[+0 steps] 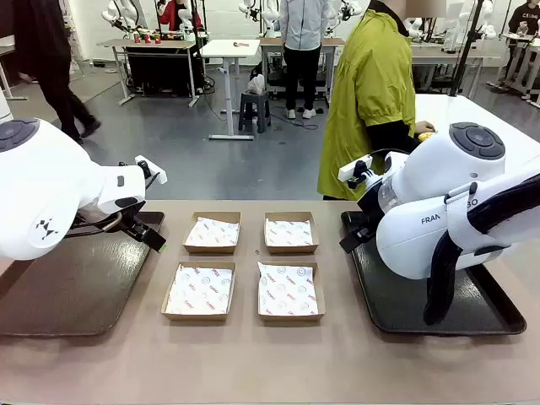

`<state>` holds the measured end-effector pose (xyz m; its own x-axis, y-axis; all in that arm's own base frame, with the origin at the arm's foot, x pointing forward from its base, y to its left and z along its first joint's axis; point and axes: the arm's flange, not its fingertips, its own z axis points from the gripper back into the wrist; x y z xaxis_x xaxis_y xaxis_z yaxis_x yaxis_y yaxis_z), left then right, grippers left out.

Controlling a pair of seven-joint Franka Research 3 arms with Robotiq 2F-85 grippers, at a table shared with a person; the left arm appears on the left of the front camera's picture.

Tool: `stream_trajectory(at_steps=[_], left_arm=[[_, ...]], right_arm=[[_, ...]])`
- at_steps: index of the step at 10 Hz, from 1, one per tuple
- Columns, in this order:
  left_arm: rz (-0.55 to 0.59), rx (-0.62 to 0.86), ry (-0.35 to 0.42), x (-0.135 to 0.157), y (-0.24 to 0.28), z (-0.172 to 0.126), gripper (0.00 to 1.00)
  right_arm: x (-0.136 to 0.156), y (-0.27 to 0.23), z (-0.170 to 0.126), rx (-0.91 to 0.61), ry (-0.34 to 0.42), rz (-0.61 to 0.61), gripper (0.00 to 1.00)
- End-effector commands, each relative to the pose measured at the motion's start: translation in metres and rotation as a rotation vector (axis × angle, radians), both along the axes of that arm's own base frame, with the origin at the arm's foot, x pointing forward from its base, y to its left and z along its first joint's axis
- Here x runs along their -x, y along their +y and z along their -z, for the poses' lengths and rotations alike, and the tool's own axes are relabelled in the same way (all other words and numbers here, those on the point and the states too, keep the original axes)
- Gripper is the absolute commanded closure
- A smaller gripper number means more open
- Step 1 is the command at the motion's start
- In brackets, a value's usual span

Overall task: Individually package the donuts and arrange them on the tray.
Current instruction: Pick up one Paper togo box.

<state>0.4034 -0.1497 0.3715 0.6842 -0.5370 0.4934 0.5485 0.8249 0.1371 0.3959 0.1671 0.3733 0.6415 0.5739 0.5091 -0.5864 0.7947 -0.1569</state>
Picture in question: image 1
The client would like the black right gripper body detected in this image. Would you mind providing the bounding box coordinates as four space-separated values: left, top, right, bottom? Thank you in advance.
357 185 383 234

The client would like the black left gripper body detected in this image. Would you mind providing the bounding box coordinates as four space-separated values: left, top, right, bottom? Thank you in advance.
120 201 149 237

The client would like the brown paper food box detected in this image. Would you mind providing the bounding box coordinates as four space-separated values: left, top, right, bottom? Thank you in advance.
181 210 243 255
263 211 321 255
160 261 237 322
256 260 327 323

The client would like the white printed paper liner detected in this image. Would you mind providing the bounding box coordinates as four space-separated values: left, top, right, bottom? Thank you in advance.
256 261 320 316
265 217 316 247
166 264 234 316
185 215 240 248

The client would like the person's right forearm black sleeve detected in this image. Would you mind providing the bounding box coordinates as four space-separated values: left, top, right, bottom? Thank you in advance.
365 120 421 170

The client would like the large black serving tray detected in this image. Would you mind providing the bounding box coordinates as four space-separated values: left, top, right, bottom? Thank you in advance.
340 209 527 336

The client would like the brown plastic serving tray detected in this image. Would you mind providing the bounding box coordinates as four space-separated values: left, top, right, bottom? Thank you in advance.
0 210 166 338

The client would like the person in yellow-green jacket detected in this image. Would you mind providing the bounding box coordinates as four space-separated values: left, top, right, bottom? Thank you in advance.
316 0 438 202

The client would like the black cabinet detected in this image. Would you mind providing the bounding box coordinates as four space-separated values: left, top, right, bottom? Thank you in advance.
126 46 195 96

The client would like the large white table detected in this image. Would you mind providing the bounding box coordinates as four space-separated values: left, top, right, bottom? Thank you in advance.
412 93 540 147

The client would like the grey plastic stool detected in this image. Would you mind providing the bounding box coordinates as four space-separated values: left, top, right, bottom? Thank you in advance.
238 90 272 134

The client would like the white plastic bag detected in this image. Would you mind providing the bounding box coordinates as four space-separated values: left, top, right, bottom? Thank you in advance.
246 73 266 95

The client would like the long grey table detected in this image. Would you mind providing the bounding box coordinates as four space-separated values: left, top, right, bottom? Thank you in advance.
411 41 505 92

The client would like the grey metal-leg table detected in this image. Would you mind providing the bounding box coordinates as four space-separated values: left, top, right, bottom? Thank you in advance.
96 38 203 109

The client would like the person in black clothes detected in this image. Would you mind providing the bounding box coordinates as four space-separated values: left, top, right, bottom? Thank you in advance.
14 0 102 144

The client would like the black stand pole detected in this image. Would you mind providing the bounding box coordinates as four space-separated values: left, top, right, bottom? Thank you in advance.
449 0 484 98

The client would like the white standing desk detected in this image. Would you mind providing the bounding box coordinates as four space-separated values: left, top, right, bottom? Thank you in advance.
201 38 262 142

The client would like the grey workbench table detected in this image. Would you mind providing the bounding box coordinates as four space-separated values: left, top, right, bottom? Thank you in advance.
257 36 346 102

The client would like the person in grey jacket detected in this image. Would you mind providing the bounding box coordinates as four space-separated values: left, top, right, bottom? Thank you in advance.
278 0 335 121

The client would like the person in red top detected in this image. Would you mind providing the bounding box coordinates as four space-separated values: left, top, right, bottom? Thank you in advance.
158 0 203 33

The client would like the light grey desk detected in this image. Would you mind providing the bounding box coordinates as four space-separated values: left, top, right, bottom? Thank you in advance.
0 34 29 102

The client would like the person in black sweater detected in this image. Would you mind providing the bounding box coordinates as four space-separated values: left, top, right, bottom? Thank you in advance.
504 0 540 85

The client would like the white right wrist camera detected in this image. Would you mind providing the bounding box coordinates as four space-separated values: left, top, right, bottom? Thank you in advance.
338 154 373 183

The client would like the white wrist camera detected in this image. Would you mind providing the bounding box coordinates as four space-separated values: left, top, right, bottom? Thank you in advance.
338 154 373 183
134 154 169 186

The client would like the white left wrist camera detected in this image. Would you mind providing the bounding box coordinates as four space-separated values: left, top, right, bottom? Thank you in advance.
134 154 169 186

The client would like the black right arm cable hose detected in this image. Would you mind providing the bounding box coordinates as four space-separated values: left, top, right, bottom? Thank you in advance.
424 172 540 326

